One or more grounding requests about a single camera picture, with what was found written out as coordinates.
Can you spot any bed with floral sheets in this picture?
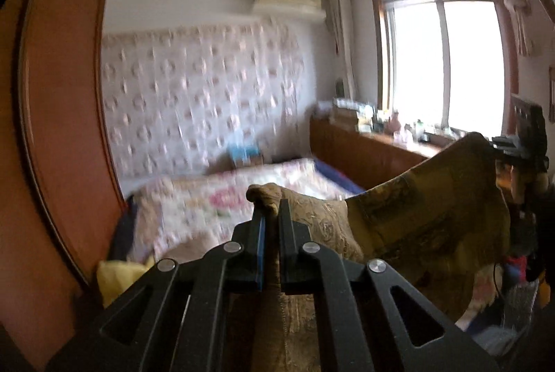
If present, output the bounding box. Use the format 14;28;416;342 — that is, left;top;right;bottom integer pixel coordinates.
108;157;365;264

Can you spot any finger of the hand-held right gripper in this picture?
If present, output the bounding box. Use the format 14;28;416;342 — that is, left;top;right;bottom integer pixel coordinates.
490;135;527;158

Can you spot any wooden slatted wardrobe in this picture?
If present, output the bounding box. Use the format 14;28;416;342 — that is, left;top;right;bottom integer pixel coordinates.
0;0;131;372

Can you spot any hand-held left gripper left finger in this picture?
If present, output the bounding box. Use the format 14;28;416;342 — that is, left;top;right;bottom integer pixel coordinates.
45;205;267;372

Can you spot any yellow cloth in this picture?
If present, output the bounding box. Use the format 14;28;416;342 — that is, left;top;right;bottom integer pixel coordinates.
96;257;154;307

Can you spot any brown patterned shirt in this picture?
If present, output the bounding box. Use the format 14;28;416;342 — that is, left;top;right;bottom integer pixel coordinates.
225;133;512;372

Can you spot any floral blanket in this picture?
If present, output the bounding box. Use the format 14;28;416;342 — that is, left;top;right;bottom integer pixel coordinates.
130;157;360;264

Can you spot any wooden low cabinet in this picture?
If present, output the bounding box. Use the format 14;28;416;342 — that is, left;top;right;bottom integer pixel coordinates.
309;114;438;193

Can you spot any cream window curtain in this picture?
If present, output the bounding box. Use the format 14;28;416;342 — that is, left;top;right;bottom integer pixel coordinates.
326;0;356;84
494;0;536;58

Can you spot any stack of papers and books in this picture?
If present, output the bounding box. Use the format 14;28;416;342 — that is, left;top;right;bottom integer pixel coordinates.
332;96;376;130

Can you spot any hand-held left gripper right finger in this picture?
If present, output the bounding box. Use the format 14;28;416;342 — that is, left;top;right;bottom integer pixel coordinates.
277;198;499;372

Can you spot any circle patterned sheer curtain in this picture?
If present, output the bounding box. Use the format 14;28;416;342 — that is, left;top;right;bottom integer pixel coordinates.
101;18;306;177

